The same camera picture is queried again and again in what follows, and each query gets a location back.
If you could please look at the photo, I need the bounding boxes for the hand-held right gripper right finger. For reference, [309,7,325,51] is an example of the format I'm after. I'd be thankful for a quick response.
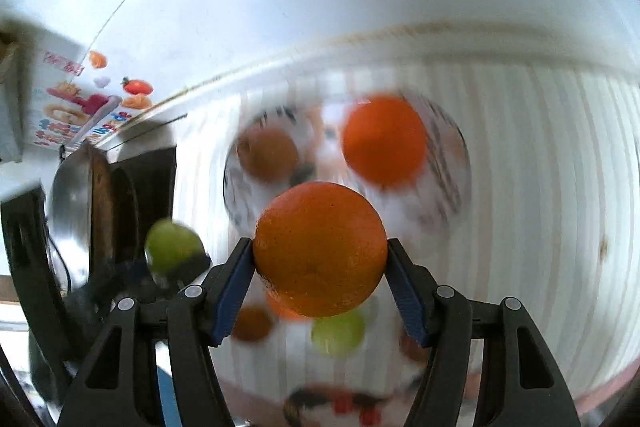
[384,238,583,427]

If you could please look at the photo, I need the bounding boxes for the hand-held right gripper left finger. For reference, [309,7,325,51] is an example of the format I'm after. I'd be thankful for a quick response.
[57,237,256,427]

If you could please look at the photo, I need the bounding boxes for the green round fruit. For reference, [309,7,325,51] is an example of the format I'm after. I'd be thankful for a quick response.
[311,307,367,358]
[145,218,206,278]

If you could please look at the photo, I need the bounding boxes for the large orange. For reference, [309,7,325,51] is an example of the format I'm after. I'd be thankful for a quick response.
[252,181,389,319]

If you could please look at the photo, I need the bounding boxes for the clear glass plate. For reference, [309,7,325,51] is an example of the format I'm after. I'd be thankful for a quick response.
[222,94,473,248]

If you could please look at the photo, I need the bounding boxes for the brown round fruit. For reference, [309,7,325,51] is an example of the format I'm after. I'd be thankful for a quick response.
[231,306,275,343]
[235,127,301,182]

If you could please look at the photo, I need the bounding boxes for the metal bowl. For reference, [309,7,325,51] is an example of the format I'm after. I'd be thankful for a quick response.
[47,142,96,260]

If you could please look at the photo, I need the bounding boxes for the red and black printed object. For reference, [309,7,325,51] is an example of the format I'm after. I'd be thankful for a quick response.
[282,384,401,427]

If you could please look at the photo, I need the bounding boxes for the white striped table mat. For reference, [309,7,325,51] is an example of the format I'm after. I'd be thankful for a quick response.
[172,52,640,410]

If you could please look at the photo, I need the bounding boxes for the printed food poster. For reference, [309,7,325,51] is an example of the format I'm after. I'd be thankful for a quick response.
[29,49,157,148]

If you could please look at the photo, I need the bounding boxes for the black curved frame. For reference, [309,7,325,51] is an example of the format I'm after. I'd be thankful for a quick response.
[0,192,76,403]

